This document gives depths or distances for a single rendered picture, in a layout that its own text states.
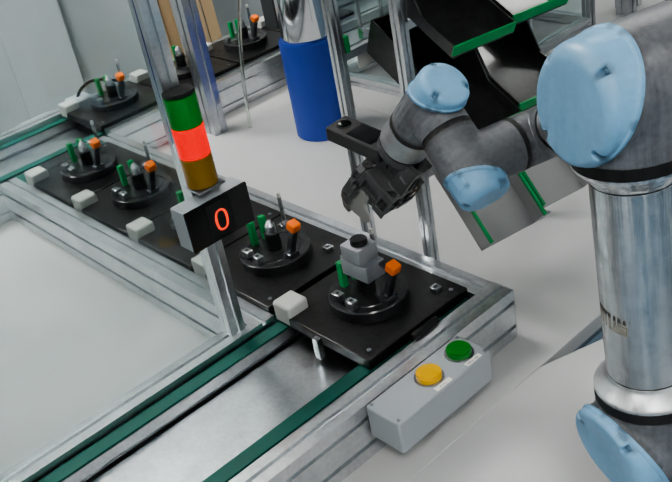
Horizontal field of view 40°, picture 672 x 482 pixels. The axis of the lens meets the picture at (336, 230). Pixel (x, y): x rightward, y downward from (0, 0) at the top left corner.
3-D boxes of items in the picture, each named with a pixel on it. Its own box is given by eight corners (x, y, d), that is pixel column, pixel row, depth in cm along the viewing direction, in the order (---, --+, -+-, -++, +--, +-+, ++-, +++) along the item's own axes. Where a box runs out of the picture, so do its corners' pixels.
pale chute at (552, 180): (583, 187, 177) (595, 178, 173) (532, 214, 172) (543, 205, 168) (505, 68, 183) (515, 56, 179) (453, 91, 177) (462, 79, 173)
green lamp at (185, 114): (209, 121, 139) (201, 90, 136) (182, 134, 136) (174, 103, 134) (190, 114, 142) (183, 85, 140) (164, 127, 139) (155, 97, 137)
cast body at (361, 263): (386, 272, 157) (380, 237, 153) (368, 284, 154) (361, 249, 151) (352, 257, 162) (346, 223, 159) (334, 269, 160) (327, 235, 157)
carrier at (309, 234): (365, 254, 177) (355, 197, 171) (270, 316, 164) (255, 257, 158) (285, 220, 194) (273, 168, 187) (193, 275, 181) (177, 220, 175)
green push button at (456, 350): (477, 355, 145) (476, 345, 144) (461, 368, 143) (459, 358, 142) (458, 346, 148) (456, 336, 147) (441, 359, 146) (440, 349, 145)
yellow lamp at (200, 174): (224, 179, 144) (217, 151, 141) (199, 193, 141) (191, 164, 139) (206, 172, 147) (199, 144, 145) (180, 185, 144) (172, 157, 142)
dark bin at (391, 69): (520, 121, 161) (530, 90, 155) (462, 148, 155) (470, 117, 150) (422, 30, 174) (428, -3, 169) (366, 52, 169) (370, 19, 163)
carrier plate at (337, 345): (468, 296, 159) (467, 286, 158) (370, 370, 147) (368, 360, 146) (371, 256, 176) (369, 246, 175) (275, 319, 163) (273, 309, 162)
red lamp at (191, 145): (217, 150, 141) (209, 121, 139) (191, 164, 138) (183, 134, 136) (198, 144, 145) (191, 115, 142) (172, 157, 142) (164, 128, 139)
